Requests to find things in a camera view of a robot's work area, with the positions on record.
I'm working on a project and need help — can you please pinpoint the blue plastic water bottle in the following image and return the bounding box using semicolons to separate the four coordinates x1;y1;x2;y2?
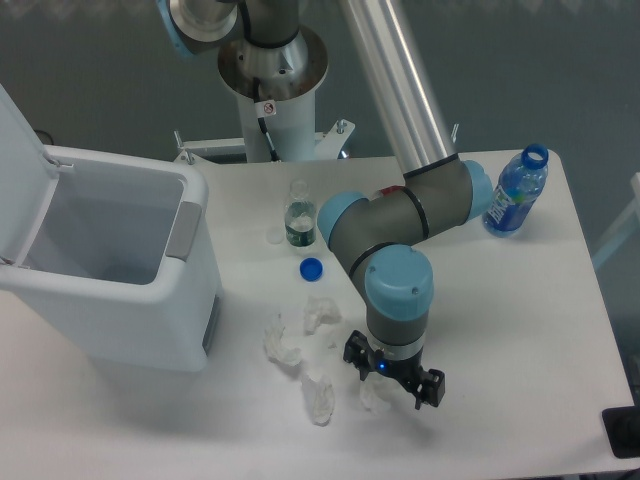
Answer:
482;143;549;238

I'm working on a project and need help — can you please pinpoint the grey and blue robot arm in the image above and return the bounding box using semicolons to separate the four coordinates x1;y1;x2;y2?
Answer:
157;1;492;406

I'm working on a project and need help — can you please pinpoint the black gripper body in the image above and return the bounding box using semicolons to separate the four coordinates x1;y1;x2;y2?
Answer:
360;346;430;393

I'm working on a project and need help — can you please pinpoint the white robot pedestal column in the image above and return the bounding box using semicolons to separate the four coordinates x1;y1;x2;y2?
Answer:
173;25;357;164

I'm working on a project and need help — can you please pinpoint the blue bottle cap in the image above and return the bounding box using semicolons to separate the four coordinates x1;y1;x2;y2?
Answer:
299;257;324;282

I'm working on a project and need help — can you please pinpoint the black device at table edge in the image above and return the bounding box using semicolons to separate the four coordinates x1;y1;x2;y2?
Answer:
602;406;639;459

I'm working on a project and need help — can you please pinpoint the white bottle cap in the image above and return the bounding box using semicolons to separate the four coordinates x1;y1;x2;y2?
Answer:
265;228;284;245

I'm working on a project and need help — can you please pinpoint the white open trash bin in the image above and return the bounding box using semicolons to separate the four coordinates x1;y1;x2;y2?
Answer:
1;94;222;372

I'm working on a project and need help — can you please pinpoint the white frame at right edge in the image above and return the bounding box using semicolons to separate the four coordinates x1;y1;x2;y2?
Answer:
591;172;639;271

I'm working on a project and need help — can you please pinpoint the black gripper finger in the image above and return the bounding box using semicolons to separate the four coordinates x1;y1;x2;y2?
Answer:
408;368;445;410
343;330;373;382

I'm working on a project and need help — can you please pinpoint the clear green-label plastic bottle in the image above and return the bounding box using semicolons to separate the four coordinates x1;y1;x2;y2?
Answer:
284;179;316;248

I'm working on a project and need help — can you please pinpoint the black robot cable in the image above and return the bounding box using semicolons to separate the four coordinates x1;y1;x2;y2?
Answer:
252;77;280;163

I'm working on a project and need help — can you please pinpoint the white paper ball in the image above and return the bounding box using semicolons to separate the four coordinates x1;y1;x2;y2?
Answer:
263;314;302;367
359;374;399;414
301;373;335;426
325;324;353;352
303;296;342;335

